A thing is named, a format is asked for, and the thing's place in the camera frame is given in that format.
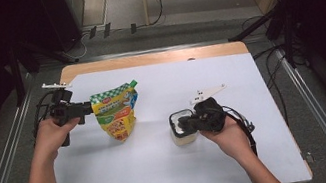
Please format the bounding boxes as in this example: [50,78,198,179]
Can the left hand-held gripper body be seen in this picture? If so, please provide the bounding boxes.
[41,77,92,149]

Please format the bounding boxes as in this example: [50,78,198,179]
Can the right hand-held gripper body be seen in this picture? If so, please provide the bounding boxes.
[187,84,234,135]

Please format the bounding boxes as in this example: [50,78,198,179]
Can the clear jar with black lid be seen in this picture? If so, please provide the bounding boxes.
[167,107,202,148]

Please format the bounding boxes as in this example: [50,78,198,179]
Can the yellow green spout pouch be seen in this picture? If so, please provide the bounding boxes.
[87,79,148,147]

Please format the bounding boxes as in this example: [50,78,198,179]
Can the person's left hand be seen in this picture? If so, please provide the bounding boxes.
[28,112,86,163]

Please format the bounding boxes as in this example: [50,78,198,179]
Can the person's right hand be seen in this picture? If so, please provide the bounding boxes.
[199,115,255,168]

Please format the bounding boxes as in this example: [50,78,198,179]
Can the black stand leg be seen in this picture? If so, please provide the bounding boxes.
[224,10,281,43]
[5,32,85,108]

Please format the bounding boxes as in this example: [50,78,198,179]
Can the wooden table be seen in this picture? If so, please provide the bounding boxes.
[44,26,315,183]

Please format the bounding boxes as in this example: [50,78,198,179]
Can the black cabinet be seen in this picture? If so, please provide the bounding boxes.
[37,0,93,55]

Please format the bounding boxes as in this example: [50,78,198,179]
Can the left hand-held gripper black cable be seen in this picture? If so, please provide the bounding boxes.
[27,89,63,138]

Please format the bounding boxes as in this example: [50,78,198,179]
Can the hand-held gripper black cable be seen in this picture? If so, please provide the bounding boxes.
[220,100,261,162]
[27,89,63,138]

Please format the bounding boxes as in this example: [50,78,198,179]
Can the right hand-held gripper black cable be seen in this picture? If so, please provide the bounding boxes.
[220,100,261,162]

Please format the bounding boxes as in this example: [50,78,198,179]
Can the white floor cable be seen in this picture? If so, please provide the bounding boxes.
[59,33,91,62]

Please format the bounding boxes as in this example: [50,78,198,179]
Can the black floor cables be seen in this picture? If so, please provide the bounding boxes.
[240,11,301,129]

